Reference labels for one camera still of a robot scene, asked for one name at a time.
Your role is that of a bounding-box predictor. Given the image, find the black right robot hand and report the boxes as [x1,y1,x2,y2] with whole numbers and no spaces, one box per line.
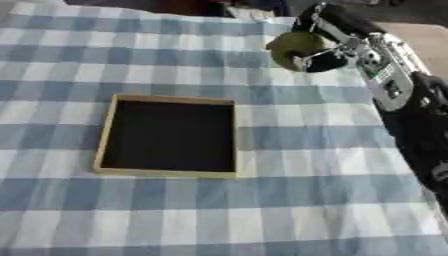
[288,2,389,74]

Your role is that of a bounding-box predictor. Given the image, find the green round toy fruit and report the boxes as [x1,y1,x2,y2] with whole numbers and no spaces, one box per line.
[264,31,333,72]

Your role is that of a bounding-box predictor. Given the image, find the tan box with black inside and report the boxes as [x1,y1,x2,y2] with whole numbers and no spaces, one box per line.
[91,93,240,180]

